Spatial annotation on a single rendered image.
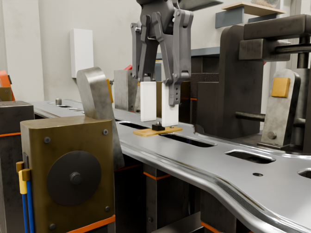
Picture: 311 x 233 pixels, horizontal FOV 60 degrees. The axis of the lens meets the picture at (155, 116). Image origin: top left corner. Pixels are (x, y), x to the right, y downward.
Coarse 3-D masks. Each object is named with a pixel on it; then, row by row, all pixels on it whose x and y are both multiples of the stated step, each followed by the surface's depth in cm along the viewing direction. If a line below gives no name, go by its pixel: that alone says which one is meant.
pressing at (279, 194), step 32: (128, 128) 49; (192, 128) 49; (160, 160) 31; (192, 160) 30; (224, 160) 30; (288, 160) 30; (224, 192) 23; (256, 192) 22; (288, 192) 22; (256, 224) 18; (288, 224) 18
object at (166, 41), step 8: (152, 16) 41; (160, 24) 41; (160, 32) 41; (160, 40) 41; (168, 40) 41; (168, 48) 41; (168, 56) 41; (168, 64) 41; (168, 72) 41; (168, 80) 40
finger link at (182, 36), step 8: (176, 16) 38; (184, 16) 38; (192, 16) 39; (176, 24) 38; (176, 32) 39; (184, 32) 39; (176, 40) 39; (184, 40) 39; (176, 48) 39; (184, 48) 39; (176, 56) 39; (184, 56) 39; (176, 64) 39; (184, 64) 39; (176, 72) 39
